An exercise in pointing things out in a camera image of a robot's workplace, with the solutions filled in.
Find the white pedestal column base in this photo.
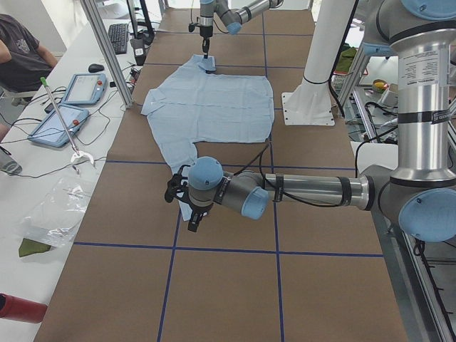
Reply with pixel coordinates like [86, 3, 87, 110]
[282, 0, 357, 126]

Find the clear plastic bag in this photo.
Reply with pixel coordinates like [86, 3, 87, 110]
[17, 177, 95, 247]

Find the black computer mouse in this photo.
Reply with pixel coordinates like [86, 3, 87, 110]
[88, 63, 105, 73]

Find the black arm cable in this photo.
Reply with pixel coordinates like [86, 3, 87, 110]
[227, 142, 361, 207]

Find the lower blue teach pendant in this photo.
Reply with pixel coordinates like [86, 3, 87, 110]
[28, 104, 89, 147]

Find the blue teach pendant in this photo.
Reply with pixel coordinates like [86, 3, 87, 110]
[61, 73, 107, 106]
[28, 104, 89, 147]

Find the brown paper table mat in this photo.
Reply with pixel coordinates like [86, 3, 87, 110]
[34, 9, 408, 341]

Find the seated person dark shirt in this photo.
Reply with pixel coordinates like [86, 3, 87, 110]
[0, 13, 59, 175]

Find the aluminium frame post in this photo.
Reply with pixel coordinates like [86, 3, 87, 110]
[81, 0, 133, 109]

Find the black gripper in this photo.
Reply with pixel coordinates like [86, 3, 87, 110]
[164, 165, 205, 232]
[188, 22, 213, 59]

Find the upper blue teach pendant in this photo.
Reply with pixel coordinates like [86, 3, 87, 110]
[61, 73, 107, 106]

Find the long reacher grabber tool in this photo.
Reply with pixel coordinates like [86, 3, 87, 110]
[40, 77, 95, 175]

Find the light blue button-up shirt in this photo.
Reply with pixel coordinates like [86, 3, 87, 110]
[141, 55, 274, 220]

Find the red cylinder bottle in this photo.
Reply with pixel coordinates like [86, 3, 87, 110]
[1, 294, 48, 323]

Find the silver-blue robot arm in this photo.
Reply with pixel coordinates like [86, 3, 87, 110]
[165, 1, 455, 242]
[189, 0, 283, 60]

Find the black keyboard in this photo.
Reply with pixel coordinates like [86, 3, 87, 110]
[108, 24, 129, 55]

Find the green folded cloth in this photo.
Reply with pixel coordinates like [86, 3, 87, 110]
[18, 238, 51, 258]

